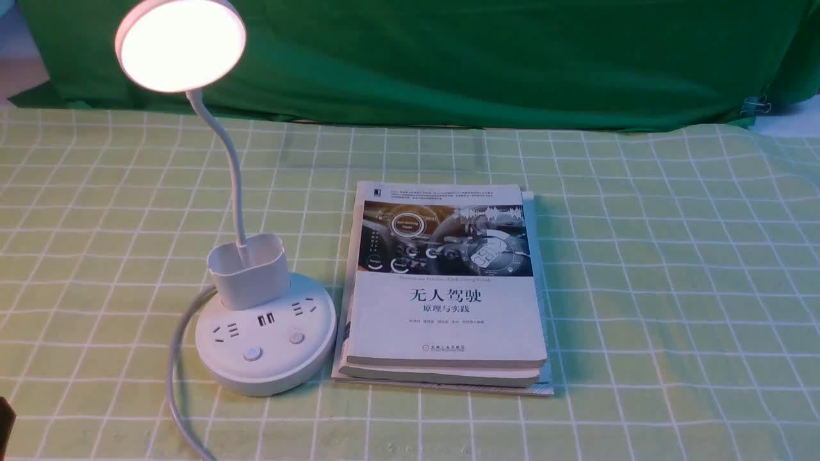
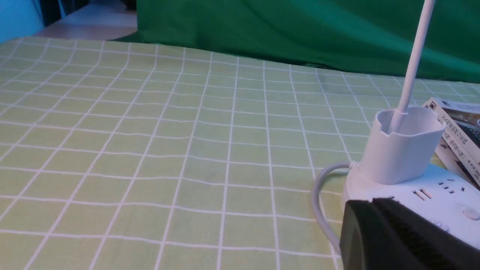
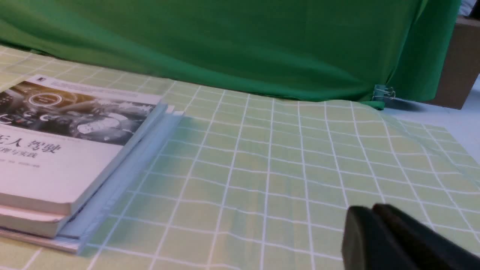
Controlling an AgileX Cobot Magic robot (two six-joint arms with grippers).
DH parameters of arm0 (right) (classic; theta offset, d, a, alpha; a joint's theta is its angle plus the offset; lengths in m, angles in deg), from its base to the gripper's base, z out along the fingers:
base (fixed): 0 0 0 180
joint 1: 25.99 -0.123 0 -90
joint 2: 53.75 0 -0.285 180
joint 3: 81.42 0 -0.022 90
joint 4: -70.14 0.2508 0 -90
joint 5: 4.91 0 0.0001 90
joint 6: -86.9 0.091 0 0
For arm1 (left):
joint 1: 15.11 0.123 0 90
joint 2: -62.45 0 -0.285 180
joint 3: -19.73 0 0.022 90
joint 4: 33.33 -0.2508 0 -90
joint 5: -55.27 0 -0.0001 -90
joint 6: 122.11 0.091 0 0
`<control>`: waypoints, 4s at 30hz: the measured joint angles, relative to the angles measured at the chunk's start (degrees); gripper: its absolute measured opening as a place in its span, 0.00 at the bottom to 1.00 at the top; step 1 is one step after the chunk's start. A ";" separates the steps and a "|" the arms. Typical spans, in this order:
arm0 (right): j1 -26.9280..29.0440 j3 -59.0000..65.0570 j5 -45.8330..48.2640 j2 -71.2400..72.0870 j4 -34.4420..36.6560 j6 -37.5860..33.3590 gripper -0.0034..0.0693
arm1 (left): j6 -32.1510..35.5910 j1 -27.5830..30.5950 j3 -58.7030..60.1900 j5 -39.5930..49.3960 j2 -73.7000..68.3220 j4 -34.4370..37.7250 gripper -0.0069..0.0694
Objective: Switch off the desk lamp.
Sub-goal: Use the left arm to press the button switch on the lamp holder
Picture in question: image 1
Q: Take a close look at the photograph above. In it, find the white desk lamp with socket base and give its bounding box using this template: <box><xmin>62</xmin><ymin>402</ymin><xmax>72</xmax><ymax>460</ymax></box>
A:
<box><xmin>115</xmin><ymin>1</ymin><xmax>337</xmax><ymax>401</ymax></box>

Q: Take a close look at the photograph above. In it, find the top white book with car cover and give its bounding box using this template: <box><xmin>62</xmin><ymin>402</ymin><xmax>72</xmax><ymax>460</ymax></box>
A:
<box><xmin>345</xmin><ymin>181</ymin><xmax>548</xmax><ymax>369</ymax></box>

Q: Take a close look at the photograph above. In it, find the bottom thin blue book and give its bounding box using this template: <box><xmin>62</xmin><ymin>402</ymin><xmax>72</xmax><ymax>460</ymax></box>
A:
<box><xmin>331</xmin><ymin>190</ymin><xmax>555</xmax><ymax>397</ymax></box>

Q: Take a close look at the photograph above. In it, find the green backdrop cloth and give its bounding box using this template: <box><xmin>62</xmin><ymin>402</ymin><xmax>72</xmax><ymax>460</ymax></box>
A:
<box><xmin>13</xmin><ymin>1</ymin><xmax>818</xmax><ymax>132</ymax></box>

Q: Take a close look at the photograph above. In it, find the green checkered tablecloth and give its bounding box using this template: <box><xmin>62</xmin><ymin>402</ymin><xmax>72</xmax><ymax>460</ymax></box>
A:
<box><xmin>1</xmin><ymin>108</ymin><xmax>819</xmax><ymax>460</ymax></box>

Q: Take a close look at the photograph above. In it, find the metal binder clip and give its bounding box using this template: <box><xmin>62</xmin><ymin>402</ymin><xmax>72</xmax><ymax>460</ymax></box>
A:
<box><xmin>740</xmin><ymin>94</ymin><xmax>773</xmax><ymax>118</ymax></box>

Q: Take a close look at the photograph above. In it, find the dark object at left edge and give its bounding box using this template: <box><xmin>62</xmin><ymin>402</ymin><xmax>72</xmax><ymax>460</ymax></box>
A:
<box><xmin>0</xmin><ymin>397</ymin><xmax>17</xmax><ymax>461</ymax></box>

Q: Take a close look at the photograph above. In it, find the white lamp power cable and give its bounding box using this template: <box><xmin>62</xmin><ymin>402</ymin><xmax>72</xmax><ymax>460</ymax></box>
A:
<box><xmin>167</xmin><ymin>286</ymin><xmax>219</xmax><ymax>461</ymax></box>

